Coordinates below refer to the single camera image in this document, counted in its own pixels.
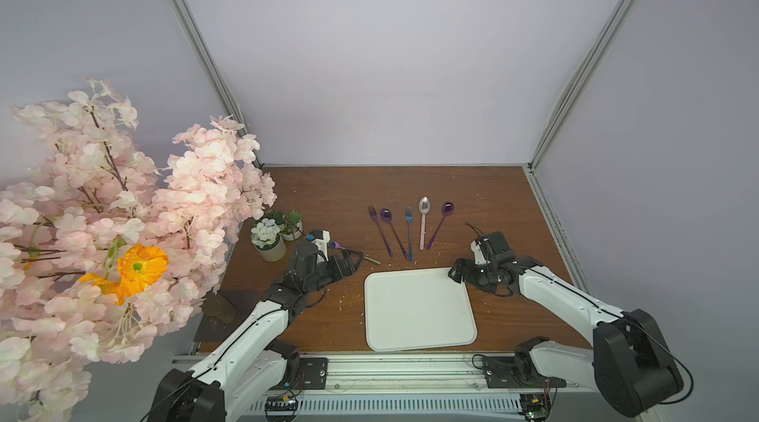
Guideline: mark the silver spoon pink handle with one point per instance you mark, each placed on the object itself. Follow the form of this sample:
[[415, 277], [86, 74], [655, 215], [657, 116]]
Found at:
[[424, 206]]

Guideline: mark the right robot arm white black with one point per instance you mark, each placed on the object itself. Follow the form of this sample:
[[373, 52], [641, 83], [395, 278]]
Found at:
[[627, 361]]

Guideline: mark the aluminium front rail frame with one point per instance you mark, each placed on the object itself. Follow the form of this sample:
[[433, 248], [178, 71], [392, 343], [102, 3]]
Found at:
[[421, 386]]

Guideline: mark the green handled iridescent fork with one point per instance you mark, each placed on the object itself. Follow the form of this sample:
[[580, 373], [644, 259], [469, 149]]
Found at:
[[335, 245]]

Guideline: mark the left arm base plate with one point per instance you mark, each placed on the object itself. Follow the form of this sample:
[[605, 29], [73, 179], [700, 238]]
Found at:
[[308, 373]]

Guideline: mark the orange artificial poppy flower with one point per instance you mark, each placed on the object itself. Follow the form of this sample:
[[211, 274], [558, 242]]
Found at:
[[140, 268]]

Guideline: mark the white plastic tray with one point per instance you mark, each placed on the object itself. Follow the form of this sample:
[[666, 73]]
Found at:
[[417, 310]]

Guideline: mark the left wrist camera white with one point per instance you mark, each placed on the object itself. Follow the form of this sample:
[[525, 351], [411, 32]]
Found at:
[[321, 239]]

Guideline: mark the blue fork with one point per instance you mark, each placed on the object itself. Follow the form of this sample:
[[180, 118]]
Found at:
[[408, 215]]

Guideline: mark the white flower beige pot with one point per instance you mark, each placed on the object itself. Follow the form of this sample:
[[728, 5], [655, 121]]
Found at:
[[266, 238]]

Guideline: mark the right corner aluminium post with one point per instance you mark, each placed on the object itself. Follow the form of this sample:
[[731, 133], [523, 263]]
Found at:
[[578, 81]]

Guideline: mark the purple fork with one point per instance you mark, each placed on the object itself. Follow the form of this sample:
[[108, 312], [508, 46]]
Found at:
[[376, 220]]

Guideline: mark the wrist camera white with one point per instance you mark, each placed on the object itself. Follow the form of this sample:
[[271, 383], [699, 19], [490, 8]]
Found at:
[[321, 239], [478, 256]]

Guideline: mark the left controller board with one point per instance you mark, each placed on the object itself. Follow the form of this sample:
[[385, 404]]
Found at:
[[281, 408]]

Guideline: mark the right controller board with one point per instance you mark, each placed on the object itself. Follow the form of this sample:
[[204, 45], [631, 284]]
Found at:
[[535, 408]]

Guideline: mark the left corner aluminium post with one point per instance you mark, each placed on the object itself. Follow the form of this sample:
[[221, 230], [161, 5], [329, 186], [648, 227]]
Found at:
[[221, 89]]

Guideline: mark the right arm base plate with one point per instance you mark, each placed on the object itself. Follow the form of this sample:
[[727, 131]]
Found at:
[[512, 372]]

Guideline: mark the purple spoon long handle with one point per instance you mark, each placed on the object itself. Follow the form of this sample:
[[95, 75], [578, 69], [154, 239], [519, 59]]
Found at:
[[387, 217]]

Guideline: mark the corner aluminium post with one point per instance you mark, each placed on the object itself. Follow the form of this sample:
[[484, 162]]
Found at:
[[221, 89], [578, 81]]

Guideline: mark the controller board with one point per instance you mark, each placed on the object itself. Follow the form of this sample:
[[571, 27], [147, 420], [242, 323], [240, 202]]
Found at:
[[535, 408], [281, 408]]

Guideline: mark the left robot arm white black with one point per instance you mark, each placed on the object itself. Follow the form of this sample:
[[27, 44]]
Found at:
[[252, 360]]

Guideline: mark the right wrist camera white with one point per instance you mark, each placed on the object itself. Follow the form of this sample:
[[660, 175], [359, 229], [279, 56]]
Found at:
[[478, 256]]

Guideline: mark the pink blossom artificial tree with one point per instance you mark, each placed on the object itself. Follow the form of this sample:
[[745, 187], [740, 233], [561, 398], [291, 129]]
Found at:
[[94, 197]]

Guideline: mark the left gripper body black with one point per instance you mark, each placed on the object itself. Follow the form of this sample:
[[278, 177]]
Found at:
[[335, 267]]

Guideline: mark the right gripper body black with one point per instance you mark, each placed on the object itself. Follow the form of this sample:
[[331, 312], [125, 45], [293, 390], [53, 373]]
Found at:
[[474, 273]]

